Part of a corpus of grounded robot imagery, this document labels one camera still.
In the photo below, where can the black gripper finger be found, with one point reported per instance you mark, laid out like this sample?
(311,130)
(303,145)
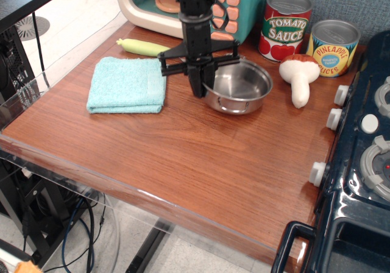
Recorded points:
(194,75)
(208,75)

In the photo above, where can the pineapple slices can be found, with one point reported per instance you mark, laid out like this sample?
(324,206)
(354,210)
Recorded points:
(332,44)

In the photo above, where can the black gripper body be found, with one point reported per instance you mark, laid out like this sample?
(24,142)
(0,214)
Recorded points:
(197,47)

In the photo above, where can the dark blue toy stove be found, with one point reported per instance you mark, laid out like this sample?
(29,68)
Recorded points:
(351,229)

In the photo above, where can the tomato sauce can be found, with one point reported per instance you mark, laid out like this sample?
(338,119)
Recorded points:
(284,26)

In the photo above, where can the toy microwave teal and cream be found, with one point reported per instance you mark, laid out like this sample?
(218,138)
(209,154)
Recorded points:
(233,20)

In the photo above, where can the plush mushroom toy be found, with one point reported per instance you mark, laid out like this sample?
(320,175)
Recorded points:
(299,70)

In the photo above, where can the silver metal pot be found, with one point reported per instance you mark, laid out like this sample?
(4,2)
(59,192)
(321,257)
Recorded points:
(239,88)

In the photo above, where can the orange toy plate in microwave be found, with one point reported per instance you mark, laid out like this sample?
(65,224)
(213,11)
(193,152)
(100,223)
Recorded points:
(168,6)

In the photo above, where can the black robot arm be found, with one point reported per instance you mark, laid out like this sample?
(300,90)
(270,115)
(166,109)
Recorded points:
(198,8)

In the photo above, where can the light blue folded towel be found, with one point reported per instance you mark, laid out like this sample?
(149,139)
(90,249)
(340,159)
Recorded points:
(127,86)

